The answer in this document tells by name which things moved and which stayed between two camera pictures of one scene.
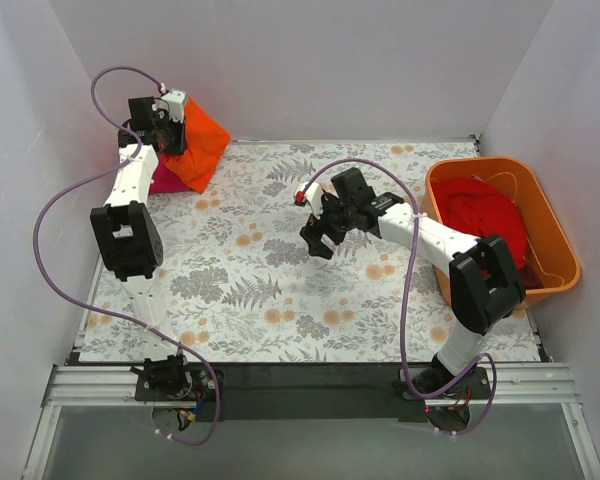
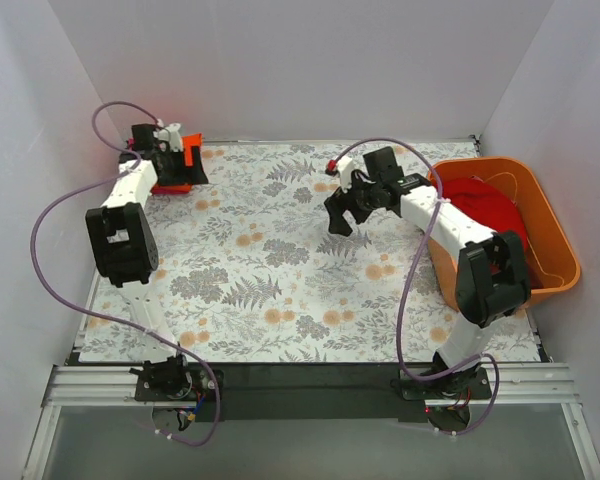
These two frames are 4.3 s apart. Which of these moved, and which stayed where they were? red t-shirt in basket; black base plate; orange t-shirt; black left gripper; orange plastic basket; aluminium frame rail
Moved: orange t-shirt; black left gripper
Stayed: orange plastic basket; red t-shirt in basket; aluminium frame rail; black base plate
